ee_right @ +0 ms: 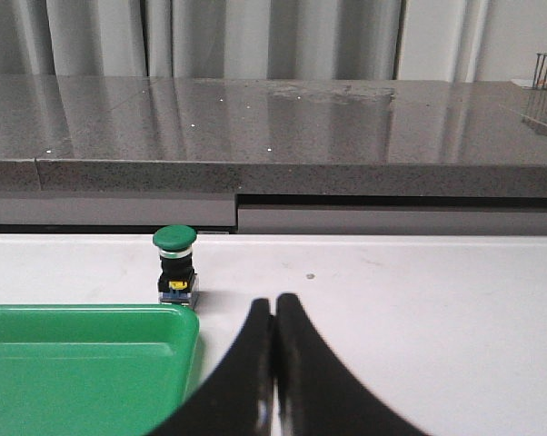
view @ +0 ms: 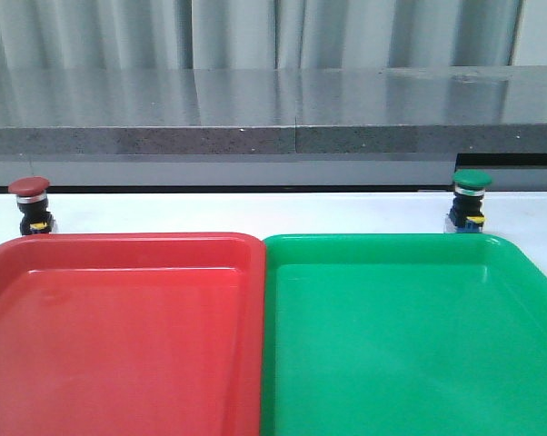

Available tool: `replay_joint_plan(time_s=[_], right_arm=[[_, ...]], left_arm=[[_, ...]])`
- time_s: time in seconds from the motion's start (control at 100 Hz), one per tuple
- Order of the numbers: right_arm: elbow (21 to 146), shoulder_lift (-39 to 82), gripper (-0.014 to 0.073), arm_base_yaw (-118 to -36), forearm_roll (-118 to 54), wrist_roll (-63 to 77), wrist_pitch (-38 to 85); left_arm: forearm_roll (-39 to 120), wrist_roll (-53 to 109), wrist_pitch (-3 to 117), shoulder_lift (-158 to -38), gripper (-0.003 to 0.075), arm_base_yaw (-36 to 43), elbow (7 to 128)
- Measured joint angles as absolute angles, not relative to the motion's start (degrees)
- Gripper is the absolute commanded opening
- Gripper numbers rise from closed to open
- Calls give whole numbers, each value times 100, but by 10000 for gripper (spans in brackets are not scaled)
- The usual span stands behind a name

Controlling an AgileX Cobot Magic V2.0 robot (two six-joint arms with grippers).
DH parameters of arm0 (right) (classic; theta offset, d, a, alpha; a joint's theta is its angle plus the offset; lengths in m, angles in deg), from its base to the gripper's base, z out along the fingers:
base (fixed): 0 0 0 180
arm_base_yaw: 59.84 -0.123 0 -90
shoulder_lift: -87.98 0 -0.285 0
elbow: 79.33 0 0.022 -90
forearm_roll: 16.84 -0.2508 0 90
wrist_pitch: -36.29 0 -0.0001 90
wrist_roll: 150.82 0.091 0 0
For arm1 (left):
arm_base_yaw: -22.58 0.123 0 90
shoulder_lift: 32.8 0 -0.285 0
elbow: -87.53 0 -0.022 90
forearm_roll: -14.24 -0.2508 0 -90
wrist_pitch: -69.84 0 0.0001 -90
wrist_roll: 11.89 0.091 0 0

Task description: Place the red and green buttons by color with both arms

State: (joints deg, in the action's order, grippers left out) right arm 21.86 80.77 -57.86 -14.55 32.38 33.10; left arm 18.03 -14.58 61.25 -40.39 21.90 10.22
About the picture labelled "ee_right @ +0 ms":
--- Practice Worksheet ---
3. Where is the green plastic tray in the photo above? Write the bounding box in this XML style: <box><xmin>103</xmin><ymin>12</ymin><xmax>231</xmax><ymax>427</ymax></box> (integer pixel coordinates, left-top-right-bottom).
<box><xmin>0</xmin><ymin>304</ymin><xmax>199</xmax><ymax>435</ymax></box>

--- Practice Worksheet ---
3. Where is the grey stone counter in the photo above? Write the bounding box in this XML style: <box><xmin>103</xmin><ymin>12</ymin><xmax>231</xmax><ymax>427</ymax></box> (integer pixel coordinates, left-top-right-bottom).
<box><xmin>0</xmin><ymin>74</ymin><xmax>547</xmax><ymax>236</ymax></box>

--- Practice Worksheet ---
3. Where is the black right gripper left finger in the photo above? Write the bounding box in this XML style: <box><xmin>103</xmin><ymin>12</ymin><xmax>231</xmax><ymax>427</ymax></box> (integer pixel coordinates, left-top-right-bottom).
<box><xmin>150</xmin><ymin>299</ymin><xmax>274</xmax><ymax>435</ymax></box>

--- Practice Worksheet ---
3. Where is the grey curtain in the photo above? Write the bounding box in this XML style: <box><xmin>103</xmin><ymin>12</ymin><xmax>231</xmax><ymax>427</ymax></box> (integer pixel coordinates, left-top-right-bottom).
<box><xmin>0</xmin><ymin>1</ymin><xmax>489</xmax><ymax>82</ymax></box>

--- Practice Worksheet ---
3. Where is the green mushroom push button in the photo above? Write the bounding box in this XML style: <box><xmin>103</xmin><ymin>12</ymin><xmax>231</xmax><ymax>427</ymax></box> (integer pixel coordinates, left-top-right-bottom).
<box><xmin>153</xmin><ymin>225</ymin><xmax>198</xmax><ymax>310</ymax></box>

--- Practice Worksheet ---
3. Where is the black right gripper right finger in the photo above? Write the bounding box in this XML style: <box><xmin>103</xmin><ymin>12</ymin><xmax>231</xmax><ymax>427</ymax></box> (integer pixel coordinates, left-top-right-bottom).
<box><xmin>276</xmin><ymin>293</ymin><xmax>424</xmax><ymax>435</ymax></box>

